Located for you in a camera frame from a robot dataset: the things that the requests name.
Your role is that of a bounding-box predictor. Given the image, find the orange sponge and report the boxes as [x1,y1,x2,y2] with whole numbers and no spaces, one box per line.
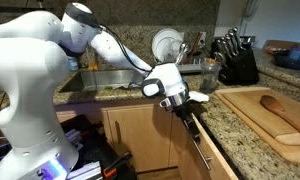
[87,62,100,71]

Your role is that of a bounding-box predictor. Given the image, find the small wooden cutting board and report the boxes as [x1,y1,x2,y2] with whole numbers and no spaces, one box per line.
[221,88,300,146]

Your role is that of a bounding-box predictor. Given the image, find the clear soap bottle blue label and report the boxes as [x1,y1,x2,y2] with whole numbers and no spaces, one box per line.
[67,55,80,72]

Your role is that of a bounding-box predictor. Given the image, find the orange brown tray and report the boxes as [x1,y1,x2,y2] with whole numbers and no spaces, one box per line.
[262,39,291,56]

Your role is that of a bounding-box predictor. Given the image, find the clear plastic container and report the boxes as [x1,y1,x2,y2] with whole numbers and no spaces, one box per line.
[162,39,185,66]

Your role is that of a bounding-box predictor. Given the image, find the wooden kitchen drawer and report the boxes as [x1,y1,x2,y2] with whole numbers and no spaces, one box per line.
[177,112,240,180]

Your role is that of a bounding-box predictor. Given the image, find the blue bowl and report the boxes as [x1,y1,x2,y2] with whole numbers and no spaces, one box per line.
[272,42,300,71]

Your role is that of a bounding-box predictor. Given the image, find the wooden spoon with long handle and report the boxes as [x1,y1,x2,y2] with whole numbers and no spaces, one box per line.
[259,94,300,142]

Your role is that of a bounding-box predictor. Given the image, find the black knife block with knives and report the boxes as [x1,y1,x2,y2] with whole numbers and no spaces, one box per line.
[211,27,260,86]

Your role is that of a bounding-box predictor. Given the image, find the steel cutlery bunch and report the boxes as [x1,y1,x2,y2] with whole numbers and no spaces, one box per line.
[174,31,204,66]

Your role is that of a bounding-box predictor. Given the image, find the wooden cabinet doors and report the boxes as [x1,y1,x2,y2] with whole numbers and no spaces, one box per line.
[54,100,191,175]

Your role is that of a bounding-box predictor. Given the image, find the white plate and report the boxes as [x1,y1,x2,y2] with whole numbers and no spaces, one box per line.
[151,28,184,65]

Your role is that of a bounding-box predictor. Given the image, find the stainless steel sink basin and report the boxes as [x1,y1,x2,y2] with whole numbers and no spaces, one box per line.
[57,68,147,94]

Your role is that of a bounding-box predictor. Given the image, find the black robot cart with clamps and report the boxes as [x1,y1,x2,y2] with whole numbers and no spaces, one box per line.
[0,114,138,180]

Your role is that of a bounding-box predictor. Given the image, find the steel drawer handle bar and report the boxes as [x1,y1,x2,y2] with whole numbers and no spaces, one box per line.
[192,139,213,172]

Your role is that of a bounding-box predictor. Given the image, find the large wooden cutting board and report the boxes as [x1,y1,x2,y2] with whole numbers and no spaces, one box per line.
[214,86,300,165]

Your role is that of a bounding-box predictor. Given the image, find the clear glass jar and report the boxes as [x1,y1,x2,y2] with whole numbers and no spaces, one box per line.
[198,59,222,95]

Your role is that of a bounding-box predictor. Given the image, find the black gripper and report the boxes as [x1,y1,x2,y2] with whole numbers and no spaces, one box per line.
[175,99,202,144]

